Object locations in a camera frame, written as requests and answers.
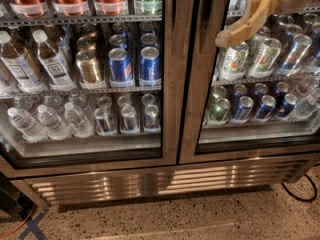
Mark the green can bottom shelf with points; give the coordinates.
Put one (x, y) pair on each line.
(218, 111)

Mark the front blue Pepsi can right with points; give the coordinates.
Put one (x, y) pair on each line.
(150, 72)

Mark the small silver can middle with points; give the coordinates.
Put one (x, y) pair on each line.
(129, 120)

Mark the blue can bottom right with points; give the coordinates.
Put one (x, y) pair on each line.
(266, 104)

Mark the water bottle right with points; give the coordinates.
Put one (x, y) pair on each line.
(80, 125)

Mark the front blue Pepsi can left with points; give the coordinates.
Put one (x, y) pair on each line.
(121, 74)

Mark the blue tape cross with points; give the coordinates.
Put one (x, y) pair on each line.
(32, 226)

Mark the steel fridge door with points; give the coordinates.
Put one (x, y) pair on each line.
(293, 126)
(99, 33)

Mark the silver blue can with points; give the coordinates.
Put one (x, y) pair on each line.
(292, 56)

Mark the front gold can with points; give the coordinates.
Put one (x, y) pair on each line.
(92, 77)

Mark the white 7Up can right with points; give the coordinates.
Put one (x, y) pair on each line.
(267, 53)

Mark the blue pepsi can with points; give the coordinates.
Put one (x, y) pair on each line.
(150, 72)
(121, 74)

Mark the water bottle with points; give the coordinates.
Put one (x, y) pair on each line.
(56, 127)
(24, 122)
(80, 125)

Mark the white 7up can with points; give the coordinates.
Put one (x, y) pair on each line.
(267, 53)
(233, 63)

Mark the blue can bottom left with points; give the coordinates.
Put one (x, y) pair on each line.
(242, 110)

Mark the tea bottle far left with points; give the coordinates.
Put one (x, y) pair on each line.
(21, 64)

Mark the small silver can right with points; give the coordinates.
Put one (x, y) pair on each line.
(151, 118)

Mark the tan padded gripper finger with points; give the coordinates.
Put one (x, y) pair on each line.
(255, 15)

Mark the steel fridge base grille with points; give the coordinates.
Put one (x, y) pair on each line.
(116, 185)

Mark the water bottle left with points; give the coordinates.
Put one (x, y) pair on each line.
(24, 122)

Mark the small silver can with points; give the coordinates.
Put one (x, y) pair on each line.
(129, 120)
(105, 122)
(151, 118)

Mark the water bottle middle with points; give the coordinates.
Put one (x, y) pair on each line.
(56, 127)

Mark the small silver can left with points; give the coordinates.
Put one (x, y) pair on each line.
(105, 122)

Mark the white 7Up can left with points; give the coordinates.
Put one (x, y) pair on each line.
(233, 63)

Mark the tea bottle white cap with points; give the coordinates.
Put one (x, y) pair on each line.
(54, 62)

